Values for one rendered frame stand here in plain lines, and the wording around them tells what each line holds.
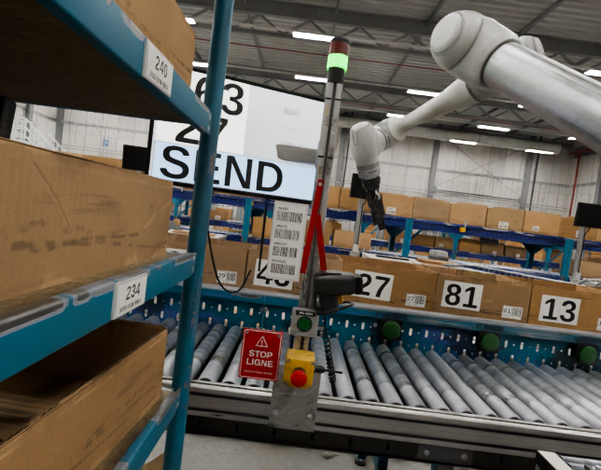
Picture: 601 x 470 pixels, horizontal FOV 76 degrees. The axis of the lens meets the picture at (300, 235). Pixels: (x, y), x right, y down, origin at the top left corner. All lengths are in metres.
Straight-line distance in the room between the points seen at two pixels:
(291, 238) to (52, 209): 0.71
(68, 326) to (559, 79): 0.89
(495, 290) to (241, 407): 1.14
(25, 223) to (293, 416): 0.89
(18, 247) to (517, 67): 0.92
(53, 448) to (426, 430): 0.93
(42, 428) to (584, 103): 0.91
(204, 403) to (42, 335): 0.86
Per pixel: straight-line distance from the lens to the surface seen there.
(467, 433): 1.20
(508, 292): 1.81
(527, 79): 0.97
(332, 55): 1.05
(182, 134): 1.04
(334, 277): 0.93
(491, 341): 1.74
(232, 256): 1.60
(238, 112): 1.07
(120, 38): 0.33
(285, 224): 0.97
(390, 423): 1.14
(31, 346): 0.27
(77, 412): 0.42
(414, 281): 1.66
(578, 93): 0.91
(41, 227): 0.32
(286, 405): 1.08
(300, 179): 1.08
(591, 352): 1.95
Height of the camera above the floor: 1.22
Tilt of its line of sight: 3 degrees down
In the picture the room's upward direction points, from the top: 7 degrees clockwise
